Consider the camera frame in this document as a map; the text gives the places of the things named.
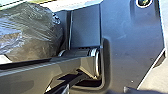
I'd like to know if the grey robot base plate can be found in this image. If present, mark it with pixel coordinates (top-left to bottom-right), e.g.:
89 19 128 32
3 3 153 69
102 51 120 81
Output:
52 0 168 94

